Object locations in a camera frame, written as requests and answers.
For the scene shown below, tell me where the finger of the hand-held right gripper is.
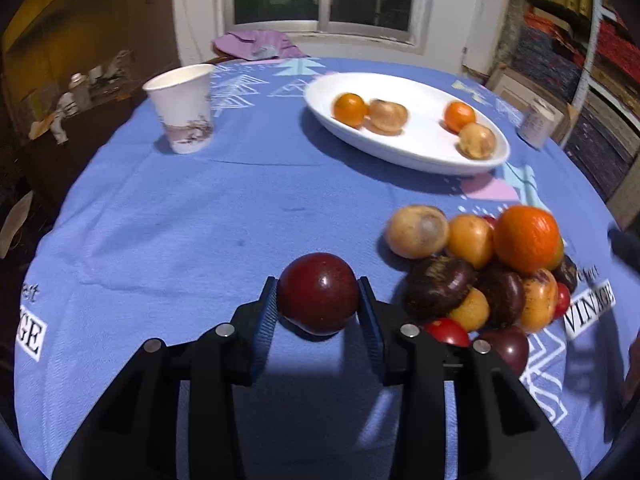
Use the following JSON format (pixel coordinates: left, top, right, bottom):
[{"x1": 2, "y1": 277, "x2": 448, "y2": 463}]
[{"x1": 607, "y1": 227, "x2": 640, "y2": 273}]

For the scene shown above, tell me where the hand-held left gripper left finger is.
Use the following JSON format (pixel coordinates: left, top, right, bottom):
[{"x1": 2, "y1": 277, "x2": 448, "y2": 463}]
[{"x1": 52, "y1": 275, "x2": 278, "y2": 480}]

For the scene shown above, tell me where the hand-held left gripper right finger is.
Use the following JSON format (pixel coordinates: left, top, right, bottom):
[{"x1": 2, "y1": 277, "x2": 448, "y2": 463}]
[{"x1": 356, "y1": 276, "x2": 583, "y2": 480}]

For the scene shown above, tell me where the dark red plum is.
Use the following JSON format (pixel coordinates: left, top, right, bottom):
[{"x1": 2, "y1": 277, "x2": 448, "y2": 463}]
[
  {"x1": 477, "y1": 326, "x2": 530, "y2": 376},
  {"x1": 276, "y1": 253, "x2": 360, "y2": 336}
]

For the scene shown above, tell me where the small yellow-orange round fruit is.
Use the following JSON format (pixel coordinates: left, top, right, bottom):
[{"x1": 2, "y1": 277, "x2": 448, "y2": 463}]
[{"x1": 447, "y1": 287, "x2": 491, "y2": 333}]

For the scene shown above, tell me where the orange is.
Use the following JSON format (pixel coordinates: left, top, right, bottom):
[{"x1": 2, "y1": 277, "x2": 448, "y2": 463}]
[
  {"x1": 333, "y1": 92, "x2": 368, "y2": 128},
  {"x1": 494, "y1": 205, "x2": 560, "y2": 275},
  {"x1": 443, "y1": 101, "x2": 477, "y2": 133}
]

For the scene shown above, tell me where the spotted yellow-orange round fruit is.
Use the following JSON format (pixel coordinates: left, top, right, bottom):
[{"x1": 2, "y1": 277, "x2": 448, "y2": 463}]
[{"x1": 520, "y1": 268, "x2": 558, "y2": 333}]

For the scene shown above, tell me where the white oval plate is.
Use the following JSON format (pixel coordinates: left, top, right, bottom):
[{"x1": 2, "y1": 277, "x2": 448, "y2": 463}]
[{"x1": 303, "y1": 72, "x2": 511, "y2": 176}]

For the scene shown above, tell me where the white beverage can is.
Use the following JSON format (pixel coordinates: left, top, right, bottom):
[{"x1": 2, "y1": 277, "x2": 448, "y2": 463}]
[{"x1": 516, "y1": 98, "x2": 560, "y2": 150}]

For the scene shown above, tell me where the stack of dark patterned boxes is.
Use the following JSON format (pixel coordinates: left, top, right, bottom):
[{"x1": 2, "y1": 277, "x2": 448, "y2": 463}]
[{"x1": 517, "y1": 27, "x2": 636, "y2": 201}]

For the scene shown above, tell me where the white metal shelf rack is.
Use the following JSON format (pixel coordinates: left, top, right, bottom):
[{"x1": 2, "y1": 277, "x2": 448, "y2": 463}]
[{"x1": 572, "y1": 0, "x2": 617, "y2": 111}]

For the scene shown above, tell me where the stack of red patterned boxes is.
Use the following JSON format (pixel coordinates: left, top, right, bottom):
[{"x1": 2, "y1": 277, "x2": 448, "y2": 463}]
[{"x1": 522, "y1": 10, "x2": 640, "y2": 91}]

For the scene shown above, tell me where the white paper cup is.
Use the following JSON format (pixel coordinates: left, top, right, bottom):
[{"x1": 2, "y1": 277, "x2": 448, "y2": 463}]
[{"x1": 142, "y1": 64, "x2": 217, "y2": 155}]

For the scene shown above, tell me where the mottled panel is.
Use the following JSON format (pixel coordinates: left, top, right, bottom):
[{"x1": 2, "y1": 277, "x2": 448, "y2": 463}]
[{"x1": 499, "y1": 0, "x2": 527, "y2": 72}]

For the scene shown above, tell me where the wooden chair with tan seat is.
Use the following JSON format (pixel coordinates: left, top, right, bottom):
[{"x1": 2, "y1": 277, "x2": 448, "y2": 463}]
[{"x1": 0, "y1": 191, "x2": 35, "y2": 259}]

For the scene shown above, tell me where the purple cloth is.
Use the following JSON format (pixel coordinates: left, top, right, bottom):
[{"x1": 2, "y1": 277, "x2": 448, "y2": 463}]
[{"x1": 212, "y1": 30, "x2": 307, "y2": 61}]

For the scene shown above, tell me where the white plastic bottle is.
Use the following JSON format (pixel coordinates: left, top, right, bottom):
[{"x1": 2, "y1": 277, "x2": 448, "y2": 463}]
[{"x1": 70, "y1": 74, "x2": 89, "y2": 107}]

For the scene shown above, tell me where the wooden cabinet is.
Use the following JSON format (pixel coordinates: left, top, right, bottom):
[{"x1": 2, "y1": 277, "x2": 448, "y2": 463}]
[{"x1": 0, "y1": 0, "x2": 181, "y2": 221}]

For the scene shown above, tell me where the wooden picture frame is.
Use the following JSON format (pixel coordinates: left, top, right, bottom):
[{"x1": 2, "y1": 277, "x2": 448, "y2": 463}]
[{"x1": 487, "y1": 62, "x2": 573, "y2": 146}]

